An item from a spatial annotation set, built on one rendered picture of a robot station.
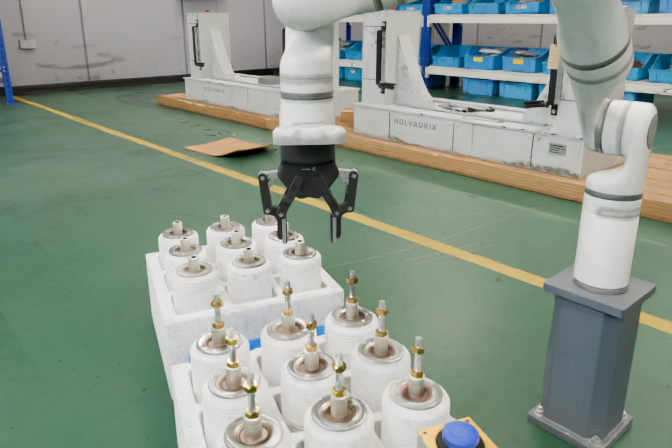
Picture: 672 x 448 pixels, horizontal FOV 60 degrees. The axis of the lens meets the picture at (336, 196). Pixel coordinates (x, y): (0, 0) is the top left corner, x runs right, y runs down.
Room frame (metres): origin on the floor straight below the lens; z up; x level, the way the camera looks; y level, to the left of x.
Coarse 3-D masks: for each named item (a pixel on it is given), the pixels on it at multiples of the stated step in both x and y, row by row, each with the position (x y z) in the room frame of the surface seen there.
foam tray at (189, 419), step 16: (320, 336) 0.98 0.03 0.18; (256, 352) 0.92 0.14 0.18; (176, 368) 0.87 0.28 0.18; (256, 368) 0.87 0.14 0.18; (176, 384) 0.83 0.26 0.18; (192, 384) 0.87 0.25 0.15; (176, 400) 0.80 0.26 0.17; (192, 400) 0.78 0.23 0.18; (272, 400) 0.78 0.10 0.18; (176, 416) 0.84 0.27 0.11; (192, 416) 0.75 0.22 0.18; (272, 416) 0.75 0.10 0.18; (192, 432) 0.71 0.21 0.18
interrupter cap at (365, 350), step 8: (360, 344) 0.83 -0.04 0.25; (368, 344) 0.83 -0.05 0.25; (392, 344) 0.83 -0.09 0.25; (400, 344) 0.83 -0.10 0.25; (360, 352) 0.80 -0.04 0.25; (368, 352) 0.81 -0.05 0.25; (392, 352) 0.81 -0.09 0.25; (400, 352) 0.81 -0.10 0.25; (368, 360) 0.78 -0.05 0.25; (376, 360) 0.78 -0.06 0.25; (384, 360) 0.78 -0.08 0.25; (392, 360) 0.78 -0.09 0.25
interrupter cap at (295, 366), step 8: (320, 352) 0.80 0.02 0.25; (296, 360) 0.78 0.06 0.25; (320, 360) 0.79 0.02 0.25; (328, 360) 0.78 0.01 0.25; (288, 368) 0.76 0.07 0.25; (296, 368) 0.76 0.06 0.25; (304, 368) 0.77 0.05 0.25; (320, 368) 0.77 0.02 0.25; (328, 368) 0.76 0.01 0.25; (296, 376) 0.74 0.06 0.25; (304, 376) 0.74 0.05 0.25; (312, 376) 0.74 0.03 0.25; (320, 376) 0.74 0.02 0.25; (328, 376) 0.74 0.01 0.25
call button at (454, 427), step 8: (448, 424) 0.54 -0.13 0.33; (456, 424) 0.54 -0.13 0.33; (464, 424) 0.54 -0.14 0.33; (448, 432) 0.53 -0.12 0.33; (456, 432) 0.53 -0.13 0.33; (464, 432) 0.53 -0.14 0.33; (472, 432) 0.53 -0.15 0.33; (448, 440) 0.52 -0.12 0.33; (456, 440) 0.52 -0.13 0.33; (464, 440) 0.52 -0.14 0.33; (472, 440) 0.52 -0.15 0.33
